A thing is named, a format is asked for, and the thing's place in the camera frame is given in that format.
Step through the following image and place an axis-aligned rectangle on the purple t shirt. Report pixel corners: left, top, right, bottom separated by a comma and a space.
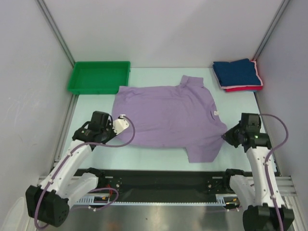
112, 76, 227, 163

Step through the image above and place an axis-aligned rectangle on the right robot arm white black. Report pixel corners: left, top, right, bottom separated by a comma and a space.
222, 113, 295, 231

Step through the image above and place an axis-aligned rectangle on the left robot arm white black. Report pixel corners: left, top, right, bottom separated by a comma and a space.
26, 111, 130, 230

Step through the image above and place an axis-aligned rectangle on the red folded shirt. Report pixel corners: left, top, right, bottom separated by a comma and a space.
224, 61, 264, 92

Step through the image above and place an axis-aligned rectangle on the green plastic tray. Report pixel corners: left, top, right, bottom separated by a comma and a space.
67, 61, 130, 95

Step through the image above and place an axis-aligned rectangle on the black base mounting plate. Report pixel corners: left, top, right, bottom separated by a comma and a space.
74, 168, 255, 203

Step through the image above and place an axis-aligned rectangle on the navy blue folded shirt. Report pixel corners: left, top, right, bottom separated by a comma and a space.
212, 58, 262, 87

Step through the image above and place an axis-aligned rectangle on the pink folded shirt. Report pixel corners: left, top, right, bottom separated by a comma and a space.
218, 60, 263, 90

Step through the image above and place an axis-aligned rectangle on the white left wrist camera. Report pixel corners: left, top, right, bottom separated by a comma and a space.
113, 115, 129, 135

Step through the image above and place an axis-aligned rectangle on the aluminium frame front rail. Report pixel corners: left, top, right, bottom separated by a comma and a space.
33, 175, 298, 196

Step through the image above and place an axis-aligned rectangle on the light blue cable duct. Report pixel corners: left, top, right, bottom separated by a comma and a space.
72, 194, 241, 205

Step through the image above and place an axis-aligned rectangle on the right aluminium corner post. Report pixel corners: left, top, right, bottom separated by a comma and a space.
252, 0, 292, 61

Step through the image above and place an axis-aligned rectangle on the aluminium corner post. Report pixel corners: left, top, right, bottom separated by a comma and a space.
35, 0, 75, 67
252, 0, 292, 61

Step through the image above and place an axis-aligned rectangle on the left aluminium corner post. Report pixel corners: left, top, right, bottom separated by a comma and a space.
35, 0, 75, 67

